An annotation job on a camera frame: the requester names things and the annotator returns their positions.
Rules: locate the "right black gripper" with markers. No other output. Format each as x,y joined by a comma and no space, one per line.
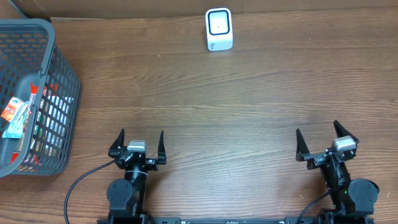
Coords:
325,157

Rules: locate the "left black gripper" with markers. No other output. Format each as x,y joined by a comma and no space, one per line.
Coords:
147,166

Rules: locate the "teal snack packet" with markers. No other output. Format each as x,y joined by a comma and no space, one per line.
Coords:
16,130

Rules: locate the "orange small snack box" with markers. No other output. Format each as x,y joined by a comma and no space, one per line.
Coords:
14,110

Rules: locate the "white cosmetic tube gold cap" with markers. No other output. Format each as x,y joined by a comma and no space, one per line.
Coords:
53,122

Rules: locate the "orange spaghetti pack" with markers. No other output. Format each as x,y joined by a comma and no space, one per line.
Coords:
27,113

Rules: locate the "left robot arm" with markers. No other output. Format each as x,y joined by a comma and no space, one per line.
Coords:
126,196

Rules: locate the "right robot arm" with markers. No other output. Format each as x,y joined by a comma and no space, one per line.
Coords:
353,199

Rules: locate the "white barcode scanner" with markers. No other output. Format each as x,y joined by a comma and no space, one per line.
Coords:
219,29

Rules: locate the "grey plastic mesh basket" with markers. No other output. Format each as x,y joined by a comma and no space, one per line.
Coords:
29,54

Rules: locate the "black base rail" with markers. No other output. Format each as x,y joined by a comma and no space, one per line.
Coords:
176,220

